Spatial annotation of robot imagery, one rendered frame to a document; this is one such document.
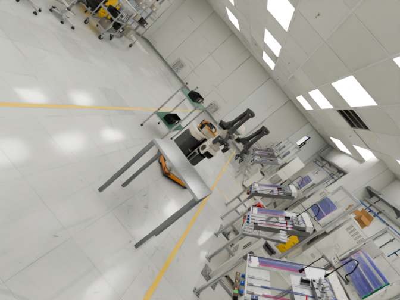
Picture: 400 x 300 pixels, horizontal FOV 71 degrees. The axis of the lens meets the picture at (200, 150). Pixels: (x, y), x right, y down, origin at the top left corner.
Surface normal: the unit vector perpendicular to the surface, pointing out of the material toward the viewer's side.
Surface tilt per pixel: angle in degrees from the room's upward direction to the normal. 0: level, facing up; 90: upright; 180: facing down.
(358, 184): 90
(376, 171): 90
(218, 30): 90
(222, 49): 90
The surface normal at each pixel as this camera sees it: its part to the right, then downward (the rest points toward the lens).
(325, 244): -0.20, 0.13
